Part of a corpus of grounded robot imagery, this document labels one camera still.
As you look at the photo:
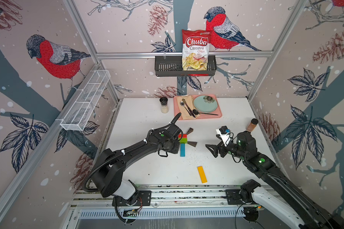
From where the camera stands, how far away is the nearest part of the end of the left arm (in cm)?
60

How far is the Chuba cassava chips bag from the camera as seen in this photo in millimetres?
850

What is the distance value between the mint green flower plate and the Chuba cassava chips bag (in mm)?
341

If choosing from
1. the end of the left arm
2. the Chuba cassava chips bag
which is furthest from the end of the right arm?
the Chuba cassava chips bag

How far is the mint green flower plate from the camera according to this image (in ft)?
3.73
